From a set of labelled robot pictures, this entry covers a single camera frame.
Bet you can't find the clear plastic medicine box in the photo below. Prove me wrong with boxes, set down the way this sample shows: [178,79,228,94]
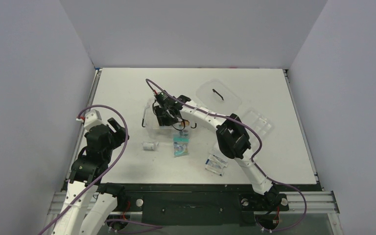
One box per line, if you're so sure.
[141,97,199,141]

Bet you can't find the teal packet of supplies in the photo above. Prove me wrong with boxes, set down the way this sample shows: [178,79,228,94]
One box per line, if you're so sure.
[173,134,190,157]

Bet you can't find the brown bottle orange label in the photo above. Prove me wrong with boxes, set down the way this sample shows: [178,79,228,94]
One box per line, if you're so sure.
[180,120,190,127]

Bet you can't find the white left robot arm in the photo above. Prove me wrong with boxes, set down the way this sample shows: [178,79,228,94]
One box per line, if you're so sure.
[52,117,128,235]

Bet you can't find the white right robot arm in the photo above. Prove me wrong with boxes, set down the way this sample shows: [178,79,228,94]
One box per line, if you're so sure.
[153,91,288,212]

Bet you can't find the white bandage roll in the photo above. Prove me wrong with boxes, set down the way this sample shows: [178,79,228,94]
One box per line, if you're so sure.
[141,141,159,151]

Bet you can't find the clear plastic box lid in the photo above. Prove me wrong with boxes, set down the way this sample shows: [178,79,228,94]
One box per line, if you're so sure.
[196,79,242,115]

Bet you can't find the blue white wipe packets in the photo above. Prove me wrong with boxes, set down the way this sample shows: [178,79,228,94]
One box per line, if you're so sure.
[205,154,228,176]

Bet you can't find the clear plastic divider tray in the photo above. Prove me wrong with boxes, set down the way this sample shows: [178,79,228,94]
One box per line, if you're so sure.
[241,108,274,140]

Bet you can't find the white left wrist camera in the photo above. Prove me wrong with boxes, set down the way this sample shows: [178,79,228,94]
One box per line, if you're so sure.
[76,110,103,131]

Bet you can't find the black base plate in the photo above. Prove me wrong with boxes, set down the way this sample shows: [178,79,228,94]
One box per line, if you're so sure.
[61,183,323,227]

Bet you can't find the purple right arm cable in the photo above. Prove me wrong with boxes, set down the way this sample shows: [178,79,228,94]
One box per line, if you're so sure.
[145,78,307,233]

